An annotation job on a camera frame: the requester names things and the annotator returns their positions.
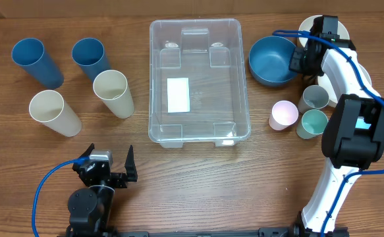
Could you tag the cream tall cup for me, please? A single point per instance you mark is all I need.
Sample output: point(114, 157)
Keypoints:
point(49, 108)
point(111, 86)

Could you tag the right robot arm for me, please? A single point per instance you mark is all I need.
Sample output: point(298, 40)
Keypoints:
point(353, 137)

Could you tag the pink small cup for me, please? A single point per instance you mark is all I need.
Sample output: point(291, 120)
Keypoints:
point(283, 114)

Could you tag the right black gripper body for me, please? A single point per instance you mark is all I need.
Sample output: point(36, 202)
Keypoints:
point(303, 62)

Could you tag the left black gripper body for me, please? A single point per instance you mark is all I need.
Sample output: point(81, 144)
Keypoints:
point(117, 178)

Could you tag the blue tall cup far left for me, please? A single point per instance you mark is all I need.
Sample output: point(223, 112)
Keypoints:
point(31, 55)

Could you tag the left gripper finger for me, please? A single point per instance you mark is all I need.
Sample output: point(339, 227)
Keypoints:
point(87, 153)
point(130, 167)

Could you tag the white label in bin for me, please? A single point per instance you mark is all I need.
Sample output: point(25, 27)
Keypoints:
point(178, 95)

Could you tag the grey small cup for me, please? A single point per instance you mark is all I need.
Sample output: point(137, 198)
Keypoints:
point(313, 97)

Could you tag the green small cup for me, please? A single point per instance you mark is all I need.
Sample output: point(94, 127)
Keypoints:
point(312, 124)

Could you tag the blue tall cup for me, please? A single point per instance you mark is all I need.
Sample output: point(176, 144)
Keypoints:
point(90, 55)
point(31, 55)

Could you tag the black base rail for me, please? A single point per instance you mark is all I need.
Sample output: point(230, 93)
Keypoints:
point(261, 232)

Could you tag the clear plastic storage bin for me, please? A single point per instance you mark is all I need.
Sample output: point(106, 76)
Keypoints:
point(209, 52)

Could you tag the cream bowl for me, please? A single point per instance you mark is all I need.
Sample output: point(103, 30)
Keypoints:
point(324, 82)
point(308, 23)

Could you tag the blue bowl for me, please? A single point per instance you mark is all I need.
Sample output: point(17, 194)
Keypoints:
point(269, 60)

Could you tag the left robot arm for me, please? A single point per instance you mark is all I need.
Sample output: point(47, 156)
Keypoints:
point(90, 207)

